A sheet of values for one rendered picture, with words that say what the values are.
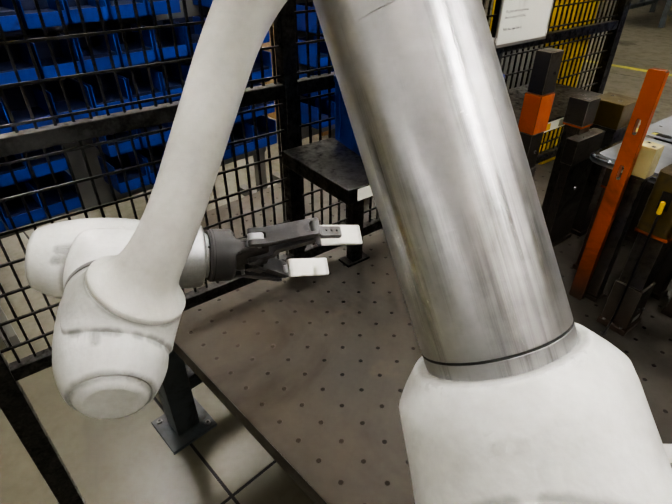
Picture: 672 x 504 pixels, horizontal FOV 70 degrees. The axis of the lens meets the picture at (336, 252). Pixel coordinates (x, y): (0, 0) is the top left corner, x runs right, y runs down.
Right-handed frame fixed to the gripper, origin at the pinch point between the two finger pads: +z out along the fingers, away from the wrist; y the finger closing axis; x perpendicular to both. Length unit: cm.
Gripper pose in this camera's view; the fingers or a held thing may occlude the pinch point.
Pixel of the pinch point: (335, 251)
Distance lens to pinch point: 75.7
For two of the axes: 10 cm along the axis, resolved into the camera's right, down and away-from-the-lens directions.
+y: -3.7, 3.7, 8.5
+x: 1.7, 9.3, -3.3
